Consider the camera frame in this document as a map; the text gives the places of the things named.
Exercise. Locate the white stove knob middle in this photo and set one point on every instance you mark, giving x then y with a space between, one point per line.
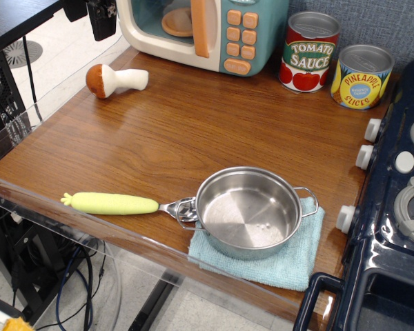
364 156

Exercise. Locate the spoon with yellow handle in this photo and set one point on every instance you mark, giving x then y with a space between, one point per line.
123 204

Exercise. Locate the white stove knob lower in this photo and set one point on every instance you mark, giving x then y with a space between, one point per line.
345 218

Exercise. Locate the black side table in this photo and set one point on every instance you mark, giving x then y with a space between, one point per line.
18 18

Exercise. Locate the pineapple slices can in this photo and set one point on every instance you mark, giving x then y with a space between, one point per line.
361 76

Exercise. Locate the stainless steel pot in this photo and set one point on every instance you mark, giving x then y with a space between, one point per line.
245 213

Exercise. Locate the dark blue toy stove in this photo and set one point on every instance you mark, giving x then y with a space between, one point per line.
376 289

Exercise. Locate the light blue cloth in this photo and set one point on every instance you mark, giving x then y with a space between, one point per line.
290 268

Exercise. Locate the toy microwave teal cream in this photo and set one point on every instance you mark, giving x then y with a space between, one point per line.
233 37

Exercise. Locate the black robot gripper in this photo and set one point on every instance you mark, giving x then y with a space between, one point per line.
103 15

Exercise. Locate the white stove knob upper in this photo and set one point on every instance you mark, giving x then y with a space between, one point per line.
372 130

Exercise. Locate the tomato sauce can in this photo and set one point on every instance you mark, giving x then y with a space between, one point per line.
310 44

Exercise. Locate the plush brown white mushroom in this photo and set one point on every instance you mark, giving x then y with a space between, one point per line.
102 80

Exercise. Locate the white stove knob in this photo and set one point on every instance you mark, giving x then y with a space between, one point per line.
364 156
372 130
345 218

